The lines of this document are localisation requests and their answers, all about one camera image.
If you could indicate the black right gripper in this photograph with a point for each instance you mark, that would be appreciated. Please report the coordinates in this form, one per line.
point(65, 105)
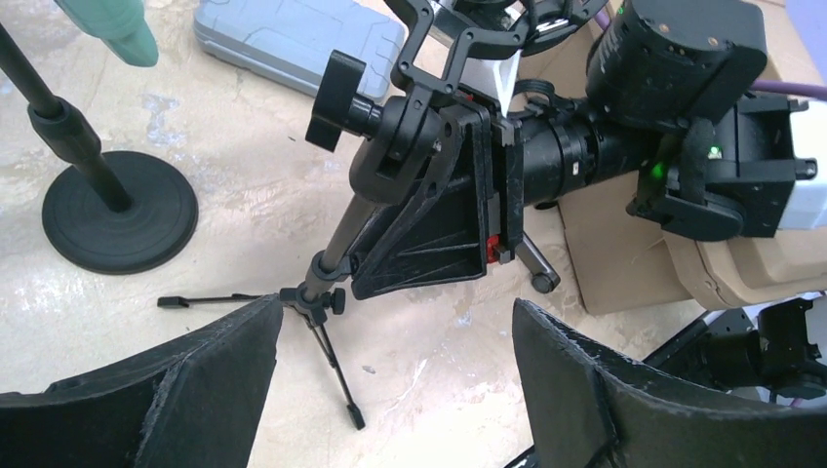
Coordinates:
point(444, 232)

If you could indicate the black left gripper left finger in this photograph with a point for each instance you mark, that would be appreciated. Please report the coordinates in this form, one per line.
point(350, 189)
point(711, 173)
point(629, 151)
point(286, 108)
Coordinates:
point(194, 401)

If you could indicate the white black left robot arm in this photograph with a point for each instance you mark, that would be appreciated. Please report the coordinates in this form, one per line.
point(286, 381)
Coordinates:
point(197, 400)

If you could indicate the black tripod shock-mount stand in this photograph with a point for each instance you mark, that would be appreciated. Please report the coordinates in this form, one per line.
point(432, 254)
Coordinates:
point(398, 137)

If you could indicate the mint green microphone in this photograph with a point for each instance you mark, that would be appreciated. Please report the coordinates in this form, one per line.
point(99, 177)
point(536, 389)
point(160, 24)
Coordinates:
point(119, 24)

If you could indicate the black round-base stand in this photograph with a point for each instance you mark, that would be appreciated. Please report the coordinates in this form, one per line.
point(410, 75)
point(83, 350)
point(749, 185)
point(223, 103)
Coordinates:
point(111, 212)

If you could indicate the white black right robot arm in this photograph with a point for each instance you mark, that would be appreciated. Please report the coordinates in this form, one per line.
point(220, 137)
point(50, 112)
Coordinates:
point(669, 96)

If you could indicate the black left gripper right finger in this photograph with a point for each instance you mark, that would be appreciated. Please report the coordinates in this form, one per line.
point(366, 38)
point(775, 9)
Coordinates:
point(726, 391)

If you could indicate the tan hard equipment case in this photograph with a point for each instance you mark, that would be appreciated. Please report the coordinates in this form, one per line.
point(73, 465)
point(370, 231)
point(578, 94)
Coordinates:
point(613, 262)

